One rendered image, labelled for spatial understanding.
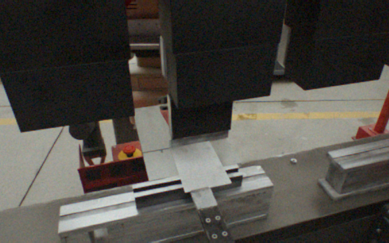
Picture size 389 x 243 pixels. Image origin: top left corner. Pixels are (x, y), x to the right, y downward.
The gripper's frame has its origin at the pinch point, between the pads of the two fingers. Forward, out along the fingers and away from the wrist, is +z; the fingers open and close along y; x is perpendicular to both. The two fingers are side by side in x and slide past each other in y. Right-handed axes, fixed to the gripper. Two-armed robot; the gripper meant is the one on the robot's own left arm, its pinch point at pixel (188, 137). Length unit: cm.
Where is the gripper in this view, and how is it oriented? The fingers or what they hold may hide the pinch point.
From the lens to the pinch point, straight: 65.3
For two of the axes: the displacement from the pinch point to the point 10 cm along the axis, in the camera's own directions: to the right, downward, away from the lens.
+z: 1.2, 9.9, 1.2
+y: 9.6, -1.4, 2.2
